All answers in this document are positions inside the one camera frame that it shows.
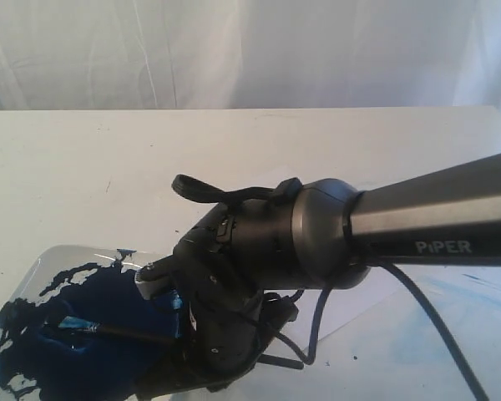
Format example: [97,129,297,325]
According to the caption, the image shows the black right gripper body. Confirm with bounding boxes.
[133,240,300,396]

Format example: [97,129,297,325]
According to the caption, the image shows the black handled paintbrush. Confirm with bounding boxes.
[45,316,175,345]

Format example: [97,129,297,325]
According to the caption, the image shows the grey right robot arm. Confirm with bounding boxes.
[135,154,501,400]

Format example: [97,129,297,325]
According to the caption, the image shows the white paint tray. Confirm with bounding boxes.
[0,246,182,400]

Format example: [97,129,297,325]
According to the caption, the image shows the black cable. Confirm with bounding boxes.
[275,254,492,401]

